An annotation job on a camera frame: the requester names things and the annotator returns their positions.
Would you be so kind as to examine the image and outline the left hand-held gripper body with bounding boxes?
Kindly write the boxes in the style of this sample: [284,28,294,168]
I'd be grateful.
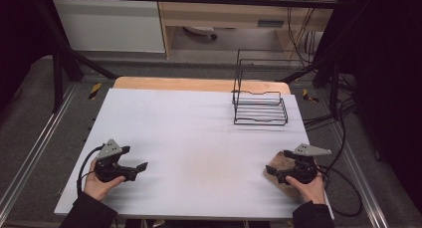
[94,138,127,183]

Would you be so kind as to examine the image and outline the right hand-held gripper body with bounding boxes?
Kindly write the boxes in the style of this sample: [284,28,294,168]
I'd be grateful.
[287,142,332,185]

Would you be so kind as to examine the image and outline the brown cloth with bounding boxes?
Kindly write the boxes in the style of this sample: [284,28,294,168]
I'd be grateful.
[263,153,302,198]

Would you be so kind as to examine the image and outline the black wire rack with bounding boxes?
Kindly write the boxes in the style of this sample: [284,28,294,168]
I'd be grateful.
[232,49,308,126]

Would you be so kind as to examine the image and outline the person's right hand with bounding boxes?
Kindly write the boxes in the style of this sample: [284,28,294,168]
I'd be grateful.
[285,166,327,205]

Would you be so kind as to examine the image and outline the person's left hand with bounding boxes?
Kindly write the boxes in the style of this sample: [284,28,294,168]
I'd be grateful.
[84,158,126,202]

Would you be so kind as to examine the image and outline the white board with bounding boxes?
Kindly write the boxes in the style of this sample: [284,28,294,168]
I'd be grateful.
[54,88,334,221]

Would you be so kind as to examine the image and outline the yellow black tape strip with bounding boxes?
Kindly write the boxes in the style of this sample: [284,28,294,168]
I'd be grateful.
[88,82,103,101]
[302,88,318,104]

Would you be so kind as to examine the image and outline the wooden table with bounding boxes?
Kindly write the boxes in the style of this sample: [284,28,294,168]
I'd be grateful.
[112,76,293,96]

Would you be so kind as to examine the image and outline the black curtain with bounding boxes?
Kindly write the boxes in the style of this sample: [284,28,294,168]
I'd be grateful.
[336,0,422,216]
[0,0,56,112]

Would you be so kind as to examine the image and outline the white cabinet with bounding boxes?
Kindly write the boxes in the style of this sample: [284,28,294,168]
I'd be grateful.
[52,0,166,54]

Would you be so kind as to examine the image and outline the white chair base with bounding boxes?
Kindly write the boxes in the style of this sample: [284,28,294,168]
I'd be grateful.
[182,25,219,41]

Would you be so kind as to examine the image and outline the wooden desk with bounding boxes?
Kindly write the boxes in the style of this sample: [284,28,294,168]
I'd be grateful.
[155,0,343,61]

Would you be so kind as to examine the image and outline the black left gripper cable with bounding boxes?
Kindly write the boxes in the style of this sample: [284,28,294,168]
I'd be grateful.
[76,144,106,196]

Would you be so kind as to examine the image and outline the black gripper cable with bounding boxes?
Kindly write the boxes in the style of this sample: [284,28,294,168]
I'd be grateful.
[76,144,106,196]
[316,121,363,218]

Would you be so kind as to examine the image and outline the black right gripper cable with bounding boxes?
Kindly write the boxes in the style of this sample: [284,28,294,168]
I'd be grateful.
[316,121,363,218]

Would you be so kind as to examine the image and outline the bundle of black floor cables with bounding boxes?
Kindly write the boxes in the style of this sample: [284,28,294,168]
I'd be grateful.
[303,73,359,131]

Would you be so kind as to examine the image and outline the aluminium floor rail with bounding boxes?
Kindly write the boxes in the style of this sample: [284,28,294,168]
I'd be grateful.
[0,84,80,216]
[330,121,390,228]

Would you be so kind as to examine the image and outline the hanging black desk cables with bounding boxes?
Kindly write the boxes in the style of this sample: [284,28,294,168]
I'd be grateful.
[286,2,317,70]

